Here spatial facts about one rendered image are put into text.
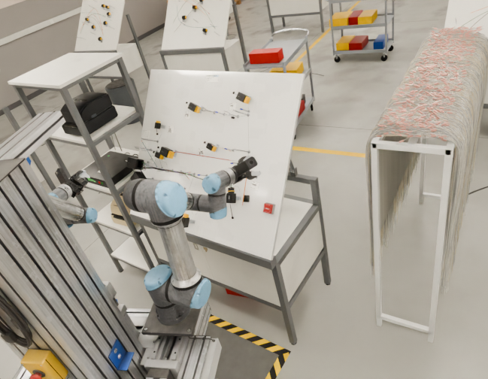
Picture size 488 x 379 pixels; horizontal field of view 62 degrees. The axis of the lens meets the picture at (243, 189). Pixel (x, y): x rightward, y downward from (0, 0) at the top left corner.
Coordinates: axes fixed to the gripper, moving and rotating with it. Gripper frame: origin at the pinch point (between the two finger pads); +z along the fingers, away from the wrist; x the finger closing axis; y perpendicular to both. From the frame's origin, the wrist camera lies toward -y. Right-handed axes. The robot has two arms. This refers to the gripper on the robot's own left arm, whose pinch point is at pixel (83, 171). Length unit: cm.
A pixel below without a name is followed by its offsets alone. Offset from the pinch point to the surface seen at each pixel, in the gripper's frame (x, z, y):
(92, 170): -45, 65, -11
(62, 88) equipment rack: 17, 31, -41
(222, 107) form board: 60, 50, 40
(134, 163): -5.6, 44.4, 14.5
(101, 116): 1, 58, -21
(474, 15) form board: 208, 257, 176
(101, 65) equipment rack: 32, 56, -36
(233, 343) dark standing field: -64, 18, 142
